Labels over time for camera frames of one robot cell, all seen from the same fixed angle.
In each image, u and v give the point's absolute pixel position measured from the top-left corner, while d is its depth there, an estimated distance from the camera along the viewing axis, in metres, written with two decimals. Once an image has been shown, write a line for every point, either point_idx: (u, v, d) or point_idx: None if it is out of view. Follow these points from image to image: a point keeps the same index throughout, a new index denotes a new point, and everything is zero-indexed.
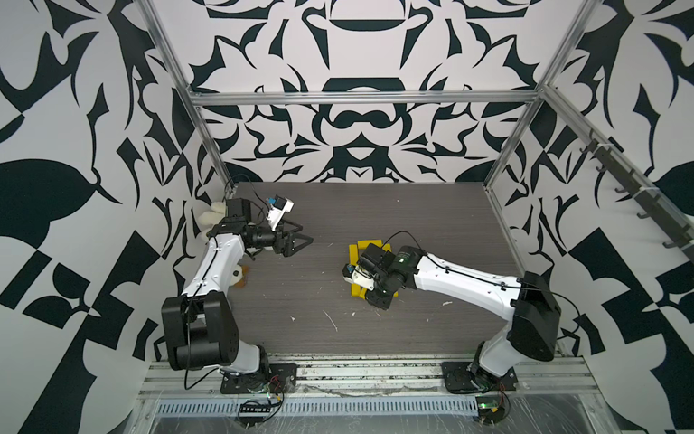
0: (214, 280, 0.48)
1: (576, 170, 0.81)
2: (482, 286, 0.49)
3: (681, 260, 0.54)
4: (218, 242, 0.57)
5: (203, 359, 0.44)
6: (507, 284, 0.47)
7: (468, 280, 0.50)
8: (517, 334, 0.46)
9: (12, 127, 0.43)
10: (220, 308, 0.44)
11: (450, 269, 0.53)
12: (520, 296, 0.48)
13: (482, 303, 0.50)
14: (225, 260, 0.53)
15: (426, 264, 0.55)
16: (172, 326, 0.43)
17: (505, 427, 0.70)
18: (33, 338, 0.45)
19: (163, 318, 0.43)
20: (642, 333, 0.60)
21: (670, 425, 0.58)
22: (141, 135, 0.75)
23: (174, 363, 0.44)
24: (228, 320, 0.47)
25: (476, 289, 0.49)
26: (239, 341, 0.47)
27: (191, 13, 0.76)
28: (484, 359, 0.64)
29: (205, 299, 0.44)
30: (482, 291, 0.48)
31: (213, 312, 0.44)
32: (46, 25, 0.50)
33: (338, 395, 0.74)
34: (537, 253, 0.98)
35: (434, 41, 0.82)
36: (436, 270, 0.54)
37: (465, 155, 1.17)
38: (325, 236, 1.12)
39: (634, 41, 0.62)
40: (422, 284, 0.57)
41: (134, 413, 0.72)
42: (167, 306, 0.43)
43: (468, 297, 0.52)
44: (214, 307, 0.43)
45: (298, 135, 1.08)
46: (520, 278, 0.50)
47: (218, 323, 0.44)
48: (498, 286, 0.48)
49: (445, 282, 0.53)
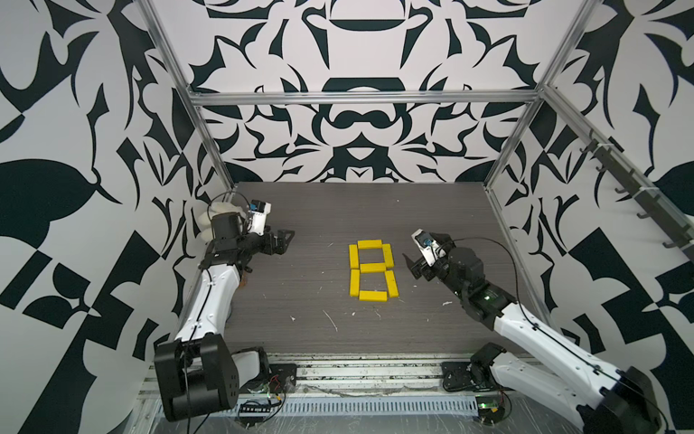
0: (209, 322, 0.45)
1: (576, 170, 0.81)
2: (572, 359, 0.46)
3: (682, 260, 0.54)
4: (212, 276, 0.54)
5: (201, 409, 0.41)
6: (602, 369, 0.44)
7: (558, 348, 0.48)
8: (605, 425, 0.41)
9: (12, 127, 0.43)
10: (217, 352, 0.41)
11: (539, 327, 0.51)
12: (616, 387, 0.46)
13: (569, 382, 0.47)
14: (219, 295, 0.50)
15: (514, 313, 0.54)
16: (167, 376, 0.40)
17: (505, 427, 0.70)
18: (32, 339, 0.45)
19: (157, 368, 0.40)
20: (641, 333, 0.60)
21: (670, 425, 0.58)
22: (141, 135, 0.75)
23: (171, 415, 0.41)
24: (227, 363, 0.44)
25: (564, 361, 0.46)
26: (239, 382, 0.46)
27: (191, 13, 0.76)
28: (500, 370, 0.63)
29: (202, 343, 0.41)
30: (568, 365, 0.46)
31: (211, 356, 0.41)
32: (46, 25, 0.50)
33: (338, 395, 0.74)
34: (537, 253, 0.98)
35: (434, 41, 0.82)
36: (523, 323, 0.52)
37: (465, 155, 1.17)
38: (325, 236, 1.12)
39: (635, 41, 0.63)
40: (501, 329, 0.56)
41: (134, 413, 0.72)
42: (161, 355, 0.40)
43: (553, 367, 0.49)
44: (211, 351, 0.41)
45: (298, 135, 1.08)
46: (621, 371, 0.43)
47: (216, 368, 0.41)
48: (590, 366, 0.44)
49: (529, 340, 0.51)
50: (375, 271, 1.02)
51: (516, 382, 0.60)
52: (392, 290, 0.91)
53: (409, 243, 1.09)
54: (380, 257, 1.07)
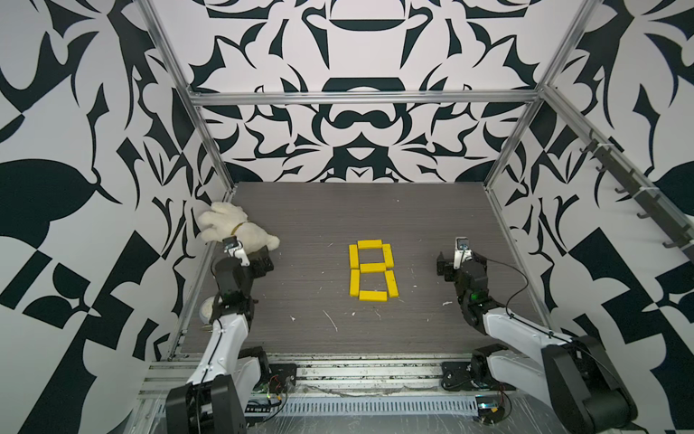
0: (220, 364, 0.46)
1: (576, 170, 0.81)
2: (531, 329, 0.53)
3: (682, 260, 0.54)
4: (222, 325, 0.56)
5: None
6: (555, 334, 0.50)
7: (524, 325, 0.55)
8: (553, 384, 0.45)
9: (11, 127, 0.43)
10: (227, 394, 0.42)
11: (512, 315, 0.60)
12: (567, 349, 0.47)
13: (533, 353, 0.51)
14: (230, 340, 0.53)
15: (498, 308, 0.64)
16: (176, 424, 0.40)
17: (505, 427, 0.70)
18: (32, 339, 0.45)
19: (168, 412, 0.40)
20: (641, 333, 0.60)
21: (670, 425, 0.58)
22: (141, 135, 0.75)
23: None
24: (237, 407, 0.45)
25: (525, 332, 0.53)
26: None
27: (191, 13, 0.76)
28: (497, 359, 0.63)
29: (213, 384, 0.42)
30: (528, 334, 0.52)
31: (220, 398, 0.41)
32: (46, 25, 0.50)
33: (338, 395, 0.74)
34: (537, 253, 0.98)
35: (434, 41, 0.82)
36: (501, 313, 0.61)
37: (465, 155, 1.17)
38: (325, 236, 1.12)
39: (635, 41, 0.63)
40: (490, 328, 0.63)
41: (133, 413, 0.72)
42: (172, 399, 0.41)
43: (522, 344, 0.54)
44: (222, 392, 0.42)
45: (298, 135, 1.08)
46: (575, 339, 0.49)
47: (226, 410, 0.41)
48: (545, 333, 0.51)
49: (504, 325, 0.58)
50: (375, 271, 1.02)
51: (511, 372, 0.59)
52: (392, 290, 0.91)
53: (409, 243, 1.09)
54: (380, 257, 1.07)
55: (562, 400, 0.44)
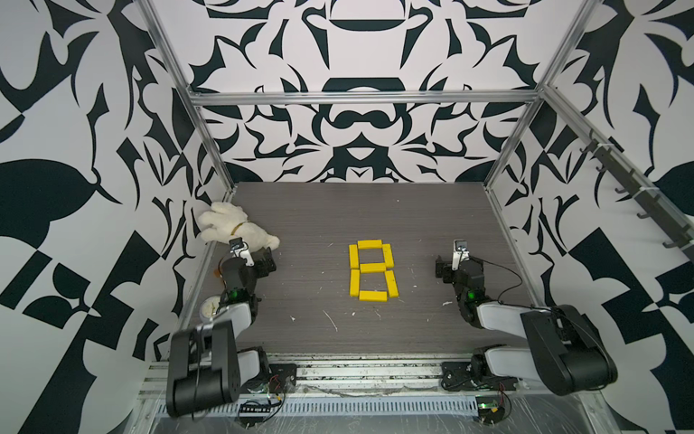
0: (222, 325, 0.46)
1: (576, 170, 0.81)
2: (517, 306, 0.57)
3: (682, 261, 0.55)
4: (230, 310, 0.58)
5: (204, 401, 0.41)
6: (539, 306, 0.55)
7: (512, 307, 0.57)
8: (532, 344, 0.48)
9: (11, 127, 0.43)
10: (226, 333, 0.46)
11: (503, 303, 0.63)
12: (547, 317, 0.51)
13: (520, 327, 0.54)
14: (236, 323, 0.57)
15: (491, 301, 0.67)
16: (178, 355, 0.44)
17: (505, 427, 0.70)
18: (32, 339, 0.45)
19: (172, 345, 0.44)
20: (641, 333, 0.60)
21: (670, 425, 0.58)
22: (141, 135, 0.75)
23: (173, 410, 0.41)
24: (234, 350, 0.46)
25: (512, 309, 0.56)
26: (239, 377, 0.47)
27: (191, 13, 0.76)
28: (494, 353, 0.64)
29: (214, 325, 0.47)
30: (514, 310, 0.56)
31: (220, 336, 0.45)
32: (46, 25, 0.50)
33: (338, 395, 0.74)
34: (537, 253, 0.98)
35: (434, 41, 0.82)
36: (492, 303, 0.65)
37: (465, 155, 1.17)
38: (326, 236, 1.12)
39: (635, 41, 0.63)
40: (485, 323, 0.65)
41: (134, 413, 0.72)
42: (174, 337, 0.45)
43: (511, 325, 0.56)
44: (222, 331, 0.46)
45: (298, 135, 1.08)
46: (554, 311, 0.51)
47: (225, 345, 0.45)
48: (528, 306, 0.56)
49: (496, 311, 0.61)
50: (375, 272, 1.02)
51: (509, 362, 0.59)
52: (393, 290, 0.91)
53: (409, 243, 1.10)
54: (380, 257, 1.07)
55: (540, 358, 0.46)
